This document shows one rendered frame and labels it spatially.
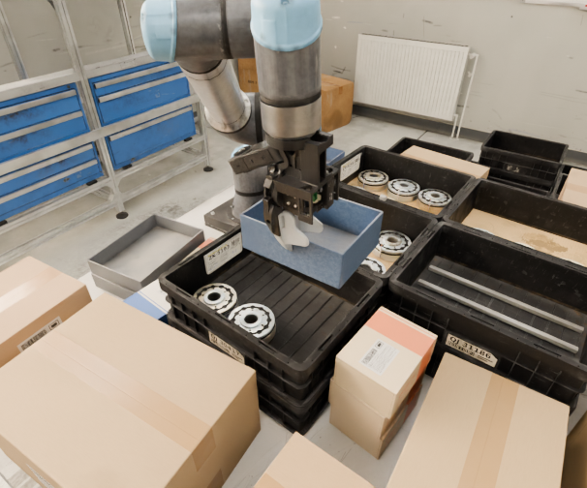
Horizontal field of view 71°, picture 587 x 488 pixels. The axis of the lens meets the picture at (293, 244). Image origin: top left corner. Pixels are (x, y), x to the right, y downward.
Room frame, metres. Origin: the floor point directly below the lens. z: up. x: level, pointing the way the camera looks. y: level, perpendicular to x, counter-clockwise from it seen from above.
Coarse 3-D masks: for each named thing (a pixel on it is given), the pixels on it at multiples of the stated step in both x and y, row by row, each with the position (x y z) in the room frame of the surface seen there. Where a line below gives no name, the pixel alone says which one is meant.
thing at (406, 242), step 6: (384, 234) 0.93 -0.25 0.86; (396, 234) 0.93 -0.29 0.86; (402, 234) 0.93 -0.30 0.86; (402, 240) 0.90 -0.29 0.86; (408, 240) 0.90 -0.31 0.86; (378, 246) 0.87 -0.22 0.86; (384, 246) 0.87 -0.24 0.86; (390, 246) 0.87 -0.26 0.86; (396, 246) 0.87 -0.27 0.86; (402, 246) 0.87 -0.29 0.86; (408, 246) 0.87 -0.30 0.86; (390, 252) 0.85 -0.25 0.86; (396, 252) 0.85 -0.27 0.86; (402, 252) 0.85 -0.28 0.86
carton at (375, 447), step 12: (336, 408) 0.46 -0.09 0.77; (408, 408) 0.47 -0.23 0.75; (336, 420) 0.46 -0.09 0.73; (348, 420) 0.44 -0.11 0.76; (396, 420) 0.43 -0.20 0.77; (348, 432) 0.44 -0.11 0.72; (360, 432) 0.42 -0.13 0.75; (396, 432) 0.45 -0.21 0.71; (360, 444) 0.42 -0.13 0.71; (372, 444) 0.40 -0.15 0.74; (384, 444) 0.40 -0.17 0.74
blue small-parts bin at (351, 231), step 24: (240, 216) 0.59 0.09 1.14; (336, 216) 0.65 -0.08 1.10; (360, 216) 0.63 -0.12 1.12; (264, 240) 0.56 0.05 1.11; (312, 240) 0.61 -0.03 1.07; (336, 240) 0.61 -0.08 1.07; (360, 240) 0.54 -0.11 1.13; (288, 264) 0.54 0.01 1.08; (312, 264) 0.51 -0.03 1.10; (336, 264) 0.49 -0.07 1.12; (336, 288) 0.49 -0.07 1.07
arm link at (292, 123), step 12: (264, 108) 0.49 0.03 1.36; (276, 108) 0.48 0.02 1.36; (288, 108) 0.47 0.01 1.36; (300, 108) 0.48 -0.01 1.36; (312, 108) 0.48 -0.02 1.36; (264, 120) 0.49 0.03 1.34; (276, 120) 0.48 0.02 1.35; (288, 120) 0.47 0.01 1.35; (300, 120) 0.48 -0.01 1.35; (312, 120) 0.48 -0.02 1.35; (276, 132) 0.48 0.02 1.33; (288, 132) 0.48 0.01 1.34; (300, 132) 0.48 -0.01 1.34; (312, 132) 0.49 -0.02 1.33
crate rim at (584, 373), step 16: (448, 224) 0.88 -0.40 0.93; (496, 240) 0.81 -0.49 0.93; (416, 256) 0.75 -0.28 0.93; (528, 256) 0.75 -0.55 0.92; (400, 272) 0.69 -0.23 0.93; (576, 272) 0.69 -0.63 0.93; (400, 288) 0.64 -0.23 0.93; (432, 304) 0.60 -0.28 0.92; (448, 304) 0.59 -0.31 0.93; (464, 320) 0.56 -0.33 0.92; (480, 320) 0.55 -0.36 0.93; (496, 336) 0.52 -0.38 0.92; (512, 336) 0.51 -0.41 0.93; (528, 352) 0.48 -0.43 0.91; (544, 352) 0.47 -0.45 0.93; (560, 368) 0.45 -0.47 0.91; (576, 368) 0.44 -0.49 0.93
